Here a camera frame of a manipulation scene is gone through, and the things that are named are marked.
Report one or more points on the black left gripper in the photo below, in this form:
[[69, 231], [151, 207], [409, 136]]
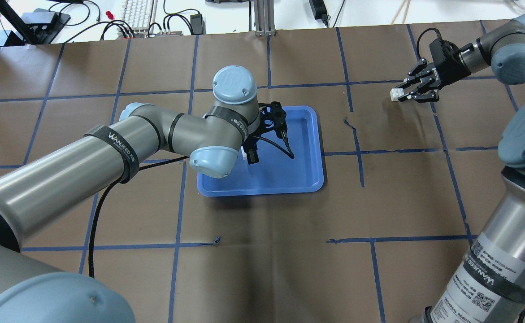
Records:
[[252, 154]]

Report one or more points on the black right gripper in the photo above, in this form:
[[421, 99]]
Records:
[[442, 72]]

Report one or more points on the white block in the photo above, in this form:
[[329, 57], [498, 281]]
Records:
[[395, 94], [244, 153]]

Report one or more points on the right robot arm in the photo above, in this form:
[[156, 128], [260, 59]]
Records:
[[489, 285]]

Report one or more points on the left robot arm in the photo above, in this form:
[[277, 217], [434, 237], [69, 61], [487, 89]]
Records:
[[36, 195]]

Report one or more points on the blue plastic tray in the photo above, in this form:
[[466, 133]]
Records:
[[276, 173]]

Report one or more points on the brown paper table cover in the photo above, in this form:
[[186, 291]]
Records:
[[407, 186]]

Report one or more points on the black power strip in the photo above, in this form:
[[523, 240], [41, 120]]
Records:
[[319, 10]]

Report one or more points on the white keyboard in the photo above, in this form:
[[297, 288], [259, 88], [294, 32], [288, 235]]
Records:
[[138, 15]]

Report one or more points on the aluminium frame post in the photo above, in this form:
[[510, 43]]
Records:
[[264, 17]]

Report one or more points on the black camera stand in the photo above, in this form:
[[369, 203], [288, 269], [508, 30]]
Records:
[[38, 27]]

